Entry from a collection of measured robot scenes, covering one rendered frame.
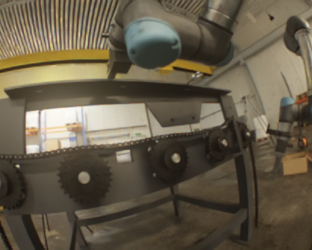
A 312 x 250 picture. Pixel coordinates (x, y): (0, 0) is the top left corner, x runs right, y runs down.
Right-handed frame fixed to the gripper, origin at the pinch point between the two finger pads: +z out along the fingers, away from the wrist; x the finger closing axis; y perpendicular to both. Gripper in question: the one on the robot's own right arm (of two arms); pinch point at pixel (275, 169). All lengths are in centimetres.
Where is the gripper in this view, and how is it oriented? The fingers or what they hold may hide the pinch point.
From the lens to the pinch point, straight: 71.3
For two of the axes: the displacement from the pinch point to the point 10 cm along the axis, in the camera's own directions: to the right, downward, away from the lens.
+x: 8.2, 0.7, 5.7
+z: -1.4, 9.9, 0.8
